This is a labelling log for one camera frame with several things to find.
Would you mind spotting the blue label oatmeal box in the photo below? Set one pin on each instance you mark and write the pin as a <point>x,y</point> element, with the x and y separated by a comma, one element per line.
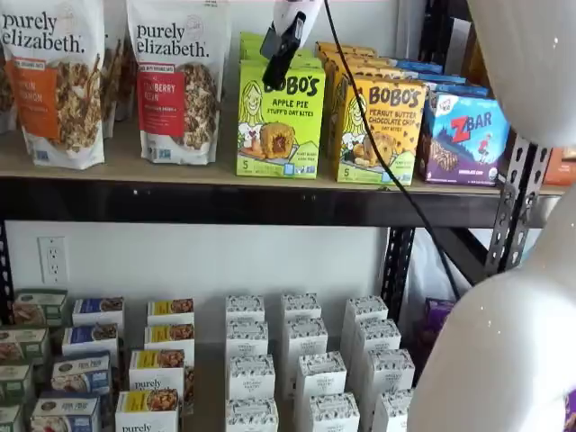
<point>90,339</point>
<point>81,372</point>
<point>65,414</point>
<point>98,311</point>

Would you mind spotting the white wall power outlet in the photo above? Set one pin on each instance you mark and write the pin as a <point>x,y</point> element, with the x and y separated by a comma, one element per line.
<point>53,260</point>

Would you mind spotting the white plastic sheet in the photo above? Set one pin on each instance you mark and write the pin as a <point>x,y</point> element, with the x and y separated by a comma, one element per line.
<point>423,279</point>

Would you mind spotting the green label oatmeal box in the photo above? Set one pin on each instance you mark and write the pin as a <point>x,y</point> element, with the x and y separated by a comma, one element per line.
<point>15,384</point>
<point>42,306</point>
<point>24,345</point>
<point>11,418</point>

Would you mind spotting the white patterned pantry box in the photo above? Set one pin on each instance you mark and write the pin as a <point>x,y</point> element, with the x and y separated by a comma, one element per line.
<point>301,307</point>
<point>245,308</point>
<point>365,308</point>
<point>377,336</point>
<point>251,416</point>
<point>320,375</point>
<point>334,414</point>
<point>251,377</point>
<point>247,338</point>
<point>389,411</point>
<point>307,337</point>
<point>388,371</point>

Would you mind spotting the blue Zbar box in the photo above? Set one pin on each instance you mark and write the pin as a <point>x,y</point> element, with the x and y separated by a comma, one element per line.
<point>418,66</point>
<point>454,90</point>
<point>463,139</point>
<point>438,79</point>

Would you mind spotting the purple snack box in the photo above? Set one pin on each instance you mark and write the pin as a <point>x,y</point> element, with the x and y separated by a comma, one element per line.
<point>423,344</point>
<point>438,312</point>

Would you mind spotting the yellow label granola box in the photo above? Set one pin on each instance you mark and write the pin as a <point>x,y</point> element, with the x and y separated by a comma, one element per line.
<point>171,311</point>
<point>169,338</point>
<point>147,411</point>
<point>156,371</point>

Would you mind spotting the green Bobo's apple pie box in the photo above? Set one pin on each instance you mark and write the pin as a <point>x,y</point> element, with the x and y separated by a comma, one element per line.
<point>281,126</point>
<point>252,53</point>
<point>252,38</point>

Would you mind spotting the granola bag red label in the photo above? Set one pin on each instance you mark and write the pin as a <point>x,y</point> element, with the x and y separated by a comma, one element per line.
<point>180,112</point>

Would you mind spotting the yellow Bobo's peanut butter box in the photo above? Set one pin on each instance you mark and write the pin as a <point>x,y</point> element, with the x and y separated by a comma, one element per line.
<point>360,58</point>
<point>387,144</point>
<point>346,47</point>
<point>373,71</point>

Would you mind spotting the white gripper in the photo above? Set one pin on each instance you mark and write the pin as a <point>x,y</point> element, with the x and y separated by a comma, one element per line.
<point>310,9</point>

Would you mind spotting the bright orange snack box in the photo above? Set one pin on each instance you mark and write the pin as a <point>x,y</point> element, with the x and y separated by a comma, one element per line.
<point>560,168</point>

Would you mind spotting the white granola bag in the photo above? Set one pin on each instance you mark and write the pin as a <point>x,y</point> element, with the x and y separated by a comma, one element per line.
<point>113,81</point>

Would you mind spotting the granola bag orange label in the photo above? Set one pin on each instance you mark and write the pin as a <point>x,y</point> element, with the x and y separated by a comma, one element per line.
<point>54,112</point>

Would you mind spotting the wooden shelf board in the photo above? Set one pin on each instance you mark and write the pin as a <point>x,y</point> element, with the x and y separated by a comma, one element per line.
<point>121,153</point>

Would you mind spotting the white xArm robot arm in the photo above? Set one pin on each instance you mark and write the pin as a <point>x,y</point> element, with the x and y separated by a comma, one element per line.
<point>517,67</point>

